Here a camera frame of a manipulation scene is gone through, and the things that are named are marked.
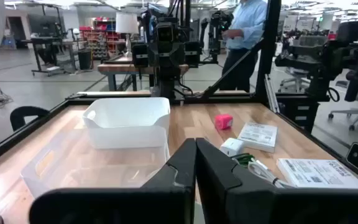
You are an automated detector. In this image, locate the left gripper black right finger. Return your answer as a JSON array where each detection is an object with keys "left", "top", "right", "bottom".
[{"left": 196, "top": 138, "right": 358, "bottom": 224}]

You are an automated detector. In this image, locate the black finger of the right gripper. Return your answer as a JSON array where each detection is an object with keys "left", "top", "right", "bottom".
[
  {"left": 184, "top": 41, "right": 203, "bottom": 68},
  {"left": 131, "top": 42, "right": 150, "bottom": 68}
]

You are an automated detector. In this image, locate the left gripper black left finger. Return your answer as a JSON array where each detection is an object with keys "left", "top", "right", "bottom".
[{"left": 29, "top": 138, "right": 198, "bottom": 224}]

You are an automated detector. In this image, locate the white cable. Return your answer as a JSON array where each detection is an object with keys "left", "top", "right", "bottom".
[{"left": 246, "top": 156, "right": 296, "bottom": 189}]

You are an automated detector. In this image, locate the white printed box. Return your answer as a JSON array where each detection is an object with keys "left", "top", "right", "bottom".
[
  {"left": 237, "top": 121, "right": 278, "bottom": 154},
  {"left": 275, "top": 157, "right": 358, "bottom": 190}
]

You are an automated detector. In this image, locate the green cable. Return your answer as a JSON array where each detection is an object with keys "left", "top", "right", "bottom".
[{"left": 231, "top": 152, "right": 257, "bottom": 168}]

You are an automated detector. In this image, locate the pink cube charger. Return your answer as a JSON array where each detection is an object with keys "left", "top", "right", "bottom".
[{"left": 214, "top": 113, "right": 234, "bottom": 131}]

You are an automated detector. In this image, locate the white wall charger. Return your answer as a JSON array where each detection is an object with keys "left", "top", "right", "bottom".
[{"left": 219, "top": 137, "right": 246, "bottom": 157}]

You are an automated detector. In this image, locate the red parts bin shelf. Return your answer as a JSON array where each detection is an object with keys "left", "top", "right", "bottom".
[{"left": 78, "top": 17, "right": 121, "bottom": 60}]

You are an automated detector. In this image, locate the black trash bin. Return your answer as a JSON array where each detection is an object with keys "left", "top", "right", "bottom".
[{"left": 77, "top": 49, "right": 93, "bottom": 71}]

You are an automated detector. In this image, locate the clear plastic bin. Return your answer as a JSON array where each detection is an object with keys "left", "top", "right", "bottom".
[{"left": 19, "top": 124, "right": 171, "bottom": 199}]

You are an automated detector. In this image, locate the white plastic bin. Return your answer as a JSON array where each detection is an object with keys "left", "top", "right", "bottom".
[{"left": 81, "top": 96, "right": 172, "bottom": 150}]

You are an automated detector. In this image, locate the wooden workbench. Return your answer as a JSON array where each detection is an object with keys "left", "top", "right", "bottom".
[{"left": 96, "top": 55, "right": 190, "bottom": 92}]

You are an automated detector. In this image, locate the white shade table lamp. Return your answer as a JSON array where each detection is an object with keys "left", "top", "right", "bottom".
[{"left": 115, "top": 11, "right": 140, "bottom": 58}]

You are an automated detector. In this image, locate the person's hand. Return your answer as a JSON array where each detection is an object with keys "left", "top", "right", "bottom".
[{"left": 221, "top": 28, "right": 245, "bottom": 40}]

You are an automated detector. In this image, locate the person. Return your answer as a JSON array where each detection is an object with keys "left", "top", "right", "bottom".
[{"left": 218, "top": 0, "right": 269, "bottom": 93}]

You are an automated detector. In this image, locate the black legged work desk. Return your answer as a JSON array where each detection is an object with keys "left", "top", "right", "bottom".
[{"left": 20, "top": 35, "right": 89, "bottom": 77}]

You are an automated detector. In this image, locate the silver aluminium bar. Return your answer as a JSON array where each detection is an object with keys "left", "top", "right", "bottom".
[{"left": 263, "top": 73, "right": 281, "bottom": 113}]

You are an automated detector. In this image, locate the black equipment box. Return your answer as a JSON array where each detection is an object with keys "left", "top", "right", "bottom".
[{"left": 275, "top": 93, "right": 322, "bottom": 134}]

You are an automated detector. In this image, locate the white office chair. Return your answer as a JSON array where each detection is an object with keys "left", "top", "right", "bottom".
[{"left": 277, "top": 65, "right": 311, "bottom": 94}]

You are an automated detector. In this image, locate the black neighbouring robot station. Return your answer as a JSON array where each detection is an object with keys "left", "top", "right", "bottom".
[{"left": 273, "top": 20, "right": 358, "bottom": 103}]

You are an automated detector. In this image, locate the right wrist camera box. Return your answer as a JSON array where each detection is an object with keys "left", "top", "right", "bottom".
[{"left": 157, "top": 22, "right": 175, "bottom": 43}]

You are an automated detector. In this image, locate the black aluminium table frame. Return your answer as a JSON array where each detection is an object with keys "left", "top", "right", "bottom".
[{"left": 0, "top": 0, "right": 358, "bottom": 189}]

